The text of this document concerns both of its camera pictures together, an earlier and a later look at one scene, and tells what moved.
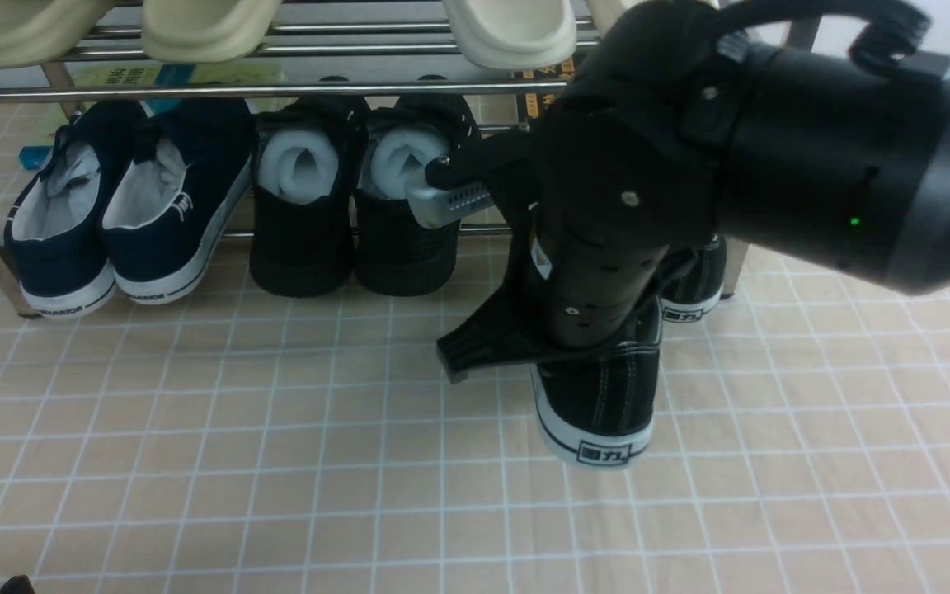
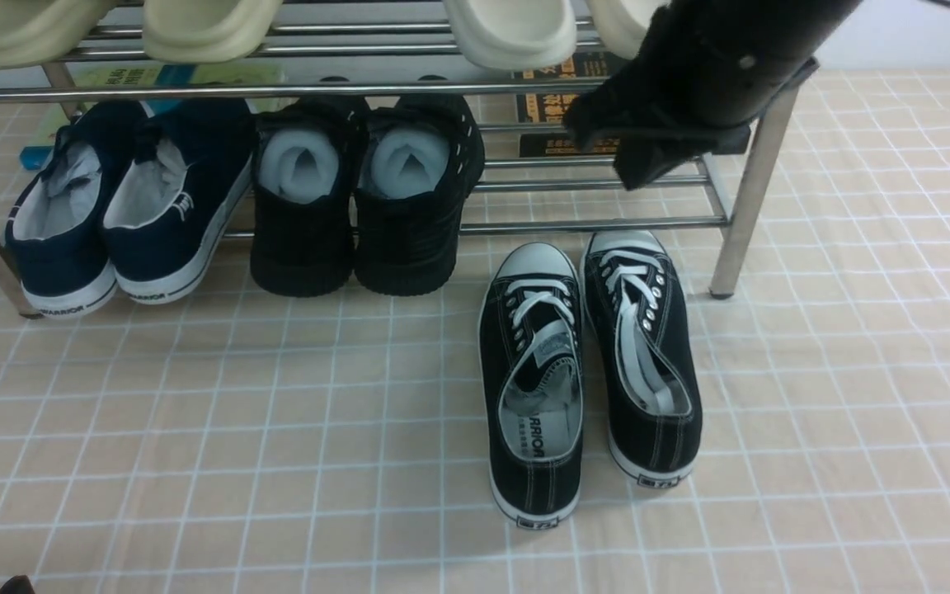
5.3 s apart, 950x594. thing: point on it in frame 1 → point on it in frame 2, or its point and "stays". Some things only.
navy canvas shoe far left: x=54 y=236 stays
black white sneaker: x=693 y=281 → x=648 y=372
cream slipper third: x=512 y=35 stays
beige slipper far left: x=9 y=35 stays
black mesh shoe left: x=302 y=242 stays
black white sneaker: x=598 y=408 → x=532 y=372
